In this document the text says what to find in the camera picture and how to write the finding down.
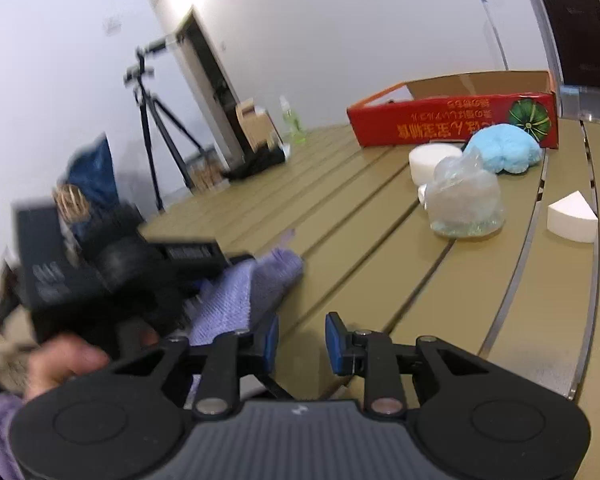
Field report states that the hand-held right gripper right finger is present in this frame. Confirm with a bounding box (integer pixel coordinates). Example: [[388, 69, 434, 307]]
[[325, 311, 491, 417]]

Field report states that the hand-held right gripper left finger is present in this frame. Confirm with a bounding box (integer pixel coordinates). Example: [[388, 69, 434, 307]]
[[112, 314, 281, 418]]

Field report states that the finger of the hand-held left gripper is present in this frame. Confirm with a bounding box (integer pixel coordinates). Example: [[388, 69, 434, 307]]
[[147, 240, 256, 276]]

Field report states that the purple cloth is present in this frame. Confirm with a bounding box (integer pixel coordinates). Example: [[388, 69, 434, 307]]
[[187, 250, 305, 348]]

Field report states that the person's left hand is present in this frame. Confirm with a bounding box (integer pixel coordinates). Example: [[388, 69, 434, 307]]
[[26, 335, 112, 402]]

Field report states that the clear snack jar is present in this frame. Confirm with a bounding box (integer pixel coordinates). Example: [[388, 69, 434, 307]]
[[190, 152, 231, 194]]

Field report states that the woven rattan ball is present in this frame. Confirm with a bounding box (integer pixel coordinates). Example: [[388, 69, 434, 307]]
[[52, 184, 89, 222]]

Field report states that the black cloth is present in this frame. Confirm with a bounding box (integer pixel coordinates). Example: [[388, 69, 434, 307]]
[[225, 142, 292, 181]]

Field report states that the dark blue bag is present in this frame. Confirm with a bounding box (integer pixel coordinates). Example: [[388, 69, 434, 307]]
[[62, 132, 119, 221]]

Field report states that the tan folding table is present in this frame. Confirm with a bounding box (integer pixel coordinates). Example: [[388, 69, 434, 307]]
[[137, 119, 600, 480]]

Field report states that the beige paper carton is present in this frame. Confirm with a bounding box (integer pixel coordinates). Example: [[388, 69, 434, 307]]
[[236, 99, 281, 154]]

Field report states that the green spray bottle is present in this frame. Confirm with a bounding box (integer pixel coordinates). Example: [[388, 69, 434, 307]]
[[279, 96, 307, 144]]

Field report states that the crumpled clear plastic bag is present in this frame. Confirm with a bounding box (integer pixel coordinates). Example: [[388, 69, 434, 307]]
[[424, 152, 504, 239]]

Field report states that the white round foam block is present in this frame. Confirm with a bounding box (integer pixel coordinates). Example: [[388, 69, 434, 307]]
[[408, 143, 464, 186]]

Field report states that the red cardboard box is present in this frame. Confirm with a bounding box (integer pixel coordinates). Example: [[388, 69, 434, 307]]
[[346, 71, 561, 150]]

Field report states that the light blue fluffy cloth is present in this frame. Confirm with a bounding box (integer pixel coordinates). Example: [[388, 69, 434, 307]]
[[462, 124, 543, 175]]

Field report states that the white wedge foam block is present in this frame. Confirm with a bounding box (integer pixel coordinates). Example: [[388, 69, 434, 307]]
[[547, 191, 599, 244]]

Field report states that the dark brown door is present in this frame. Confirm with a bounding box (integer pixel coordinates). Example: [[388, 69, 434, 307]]
[[515, 0, 600, 86]]

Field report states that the black camera tripod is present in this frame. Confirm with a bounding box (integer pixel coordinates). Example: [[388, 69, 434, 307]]
[[124, 62, 206, 211]]

